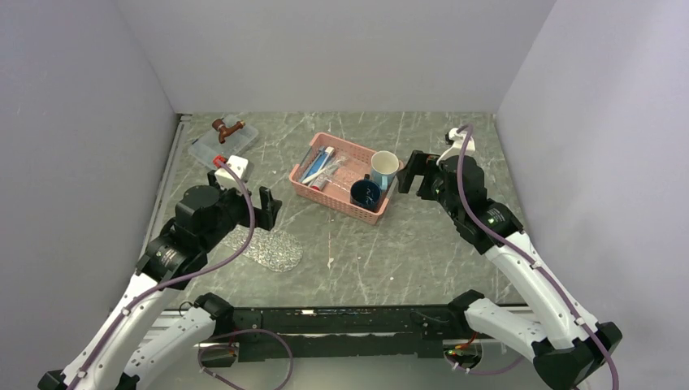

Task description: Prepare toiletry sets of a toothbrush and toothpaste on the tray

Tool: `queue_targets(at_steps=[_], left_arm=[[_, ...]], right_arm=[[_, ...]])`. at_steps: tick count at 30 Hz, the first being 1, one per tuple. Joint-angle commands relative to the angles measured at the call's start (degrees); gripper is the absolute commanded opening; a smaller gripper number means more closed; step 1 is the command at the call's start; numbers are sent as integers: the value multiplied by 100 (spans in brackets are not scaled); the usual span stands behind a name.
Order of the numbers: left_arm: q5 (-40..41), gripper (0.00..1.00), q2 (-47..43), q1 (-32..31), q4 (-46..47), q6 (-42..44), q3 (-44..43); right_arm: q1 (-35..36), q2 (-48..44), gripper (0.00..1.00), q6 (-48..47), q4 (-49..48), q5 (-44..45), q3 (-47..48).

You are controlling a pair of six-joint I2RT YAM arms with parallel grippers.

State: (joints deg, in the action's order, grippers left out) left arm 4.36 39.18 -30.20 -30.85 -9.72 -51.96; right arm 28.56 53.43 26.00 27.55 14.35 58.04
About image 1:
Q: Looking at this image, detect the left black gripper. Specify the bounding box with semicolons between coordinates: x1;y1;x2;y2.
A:
201;170;282;250

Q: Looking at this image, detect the white and blue mug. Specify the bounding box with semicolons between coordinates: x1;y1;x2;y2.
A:
370;150;400;192

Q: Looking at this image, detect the clear textured oval tray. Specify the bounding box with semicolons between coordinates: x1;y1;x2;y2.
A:
215;227;304;273

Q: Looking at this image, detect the pink plastic basket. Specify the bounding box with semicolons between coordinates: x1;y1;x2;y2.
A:
288;132;392;225

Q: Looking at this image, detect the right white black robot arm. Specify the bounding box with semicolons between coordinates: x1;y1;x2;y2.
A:
396;150;622;389

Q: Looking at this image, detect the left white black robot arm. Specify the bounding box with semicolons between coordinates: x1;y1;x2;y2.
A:
37;184;282;389

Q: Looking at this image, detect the white red toothpaste tube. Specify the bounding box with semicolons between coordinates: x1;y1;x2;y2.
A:
308;164;341;191

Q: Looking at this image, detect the white toothbrush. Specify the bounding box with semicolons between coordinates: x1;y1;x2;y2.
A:
301;157;347;185

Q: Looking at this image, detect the blue toothpaste tube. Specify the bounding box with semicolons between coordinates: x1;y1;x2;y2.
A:
299;146;335;184

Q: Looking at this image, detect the dark blue mug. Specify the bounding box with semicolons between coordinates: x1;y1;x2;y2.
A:
349;174;383;212

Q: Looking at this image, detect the clear plastic organizer box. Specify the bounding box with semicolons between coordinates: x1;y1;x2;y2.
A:
188;115;259;169

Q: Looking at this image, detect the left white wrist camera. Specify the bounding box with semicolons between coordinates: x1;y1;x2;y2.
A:
213;155;251;189

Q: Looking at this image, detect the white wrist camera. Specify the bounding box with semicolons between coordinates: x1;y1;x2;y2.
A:
436;123;476;165
213;155;251;189

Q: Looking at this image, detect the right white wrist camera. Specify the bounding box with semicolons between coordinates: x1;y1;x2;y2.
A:
436;123;476;165

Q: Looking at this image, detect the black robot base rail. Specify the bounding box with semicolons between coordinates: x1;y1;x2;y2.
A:
180;292;534;367

